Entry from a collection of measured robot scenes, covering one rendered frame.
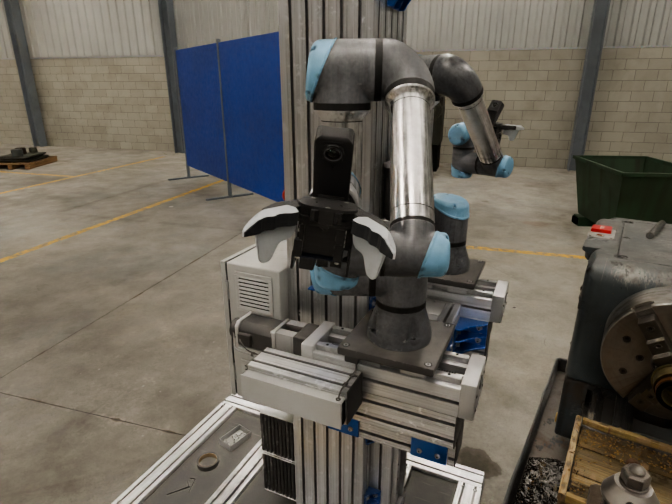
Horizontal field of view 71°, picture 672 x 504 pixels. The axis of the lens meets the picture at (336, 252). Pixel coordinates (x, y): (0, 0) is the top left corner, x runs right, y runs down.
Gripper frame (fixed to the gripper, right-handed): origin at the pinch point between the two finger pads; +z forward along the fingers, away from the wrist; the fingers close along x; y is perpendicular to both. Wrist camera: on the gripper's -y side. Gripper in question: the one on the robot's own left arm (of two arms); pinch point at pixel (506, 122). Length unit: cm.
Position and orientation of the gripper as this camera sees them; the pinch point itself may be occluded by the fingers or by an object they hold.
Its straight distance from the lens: 204.3
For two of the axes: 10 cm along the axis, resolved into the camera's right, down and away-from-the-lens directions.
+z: 7.2, -2.3, 6.5
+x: 6.9, 3.7, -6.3
